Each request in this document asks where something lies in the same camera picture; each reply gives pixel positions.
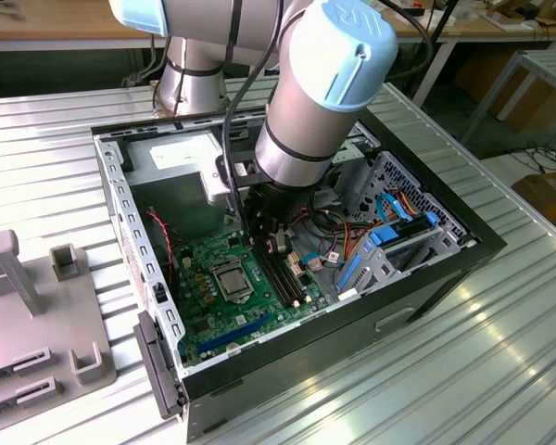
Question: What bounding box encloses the hard disk in blue carrier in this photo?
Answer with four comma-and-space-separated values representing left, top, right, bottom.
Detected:
369, 210, 442, 247

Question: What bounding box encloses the black case fan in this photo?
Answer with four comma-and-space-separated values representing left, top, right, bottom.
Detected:
143, 208, 181, 291

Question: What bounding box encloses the grey parts rack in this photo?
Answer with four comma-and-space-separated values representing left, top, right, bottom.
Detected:
0, 229, 120, 421

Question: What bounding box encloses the grey metal drive bay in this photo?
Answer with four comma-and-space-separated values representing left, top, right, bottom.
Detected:
326, 122, 384, 206

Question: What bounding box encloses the grey metal disk bay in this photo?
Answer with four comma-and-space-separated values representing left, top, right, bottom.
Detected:
337, 217, 464, 302

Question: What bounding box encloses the black plastic case bezel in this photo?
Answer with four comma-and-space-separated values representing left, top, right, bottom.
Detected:
133, 310, 189, 421

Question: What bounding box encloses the grey power supply box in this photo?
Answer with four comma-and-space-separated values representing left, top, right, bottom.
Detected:
122, 131, 235, 233

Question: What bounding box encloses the orange red wire bundle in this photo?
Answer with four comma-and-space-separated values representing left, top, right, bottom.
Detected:
296, 187, 430, 263

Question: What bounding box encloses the black RAM slot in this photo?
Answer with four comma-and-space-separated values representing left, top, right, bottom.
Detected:
258, 249, 302, 307
271, 252, 313, 301

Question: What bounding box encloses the black tripod leg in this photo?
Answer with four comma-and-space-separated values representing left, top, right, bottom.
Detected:
400, 0, 461, 96

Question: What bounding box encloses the wooden desk white frame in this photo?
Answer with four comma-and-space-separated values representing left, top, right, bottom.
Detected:
0, 0, 556, 110

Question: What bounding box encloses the flat cardboard box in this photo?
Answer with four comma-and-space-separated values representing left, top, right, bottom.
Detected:
512, 170, 556, 233

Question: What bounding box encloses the white box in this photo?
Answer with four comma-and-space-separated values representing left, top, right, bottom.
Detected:
395, 6, 456, 28

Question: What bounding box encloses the blue expansion slot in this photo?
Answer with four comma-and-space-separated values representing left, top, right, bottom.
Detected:
196, 313, 274, 354

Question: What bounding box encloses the black open PC case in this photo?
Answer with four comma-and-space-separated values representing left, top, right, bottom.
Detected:
90, 95, 509, 441

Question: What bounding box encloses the blue flat data wire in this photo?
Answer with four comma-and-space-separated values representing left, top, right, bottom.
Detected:
377, 192, 419, 224

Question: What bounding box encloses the black cable silver connector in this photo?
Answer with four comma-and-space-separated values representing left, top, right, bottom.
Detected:
122, 36, 173, 112

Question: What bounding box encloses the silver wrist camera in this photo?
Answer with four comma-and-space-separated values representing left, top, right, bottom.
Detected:
201, 157, 260, 205

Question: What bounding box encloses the grey metal shelf frame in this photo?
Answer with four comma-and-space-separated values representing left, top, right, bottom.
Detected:
461, 48, 556, 147

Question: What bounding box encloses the metal socket cover frame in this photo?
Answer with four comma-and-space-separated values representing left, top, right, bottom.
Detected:
211, 263, 256, 305

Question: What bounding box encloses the thick black wrist cable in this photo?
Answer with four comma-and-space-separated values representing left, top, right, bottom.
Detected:
221, 0, 436, 233

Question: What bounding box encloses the green motherboard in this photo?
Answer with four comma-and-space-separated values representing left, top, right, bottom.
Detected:
171, 230, 330, 367

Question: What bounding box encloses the silver square CPU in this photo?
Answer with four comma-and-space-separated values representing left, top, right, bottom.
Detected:
221, 272, 247, 298

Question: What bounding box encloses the tall brown cardboard box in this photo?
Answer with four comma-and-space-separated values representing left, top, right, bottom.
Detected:
453, 45, 556, 134

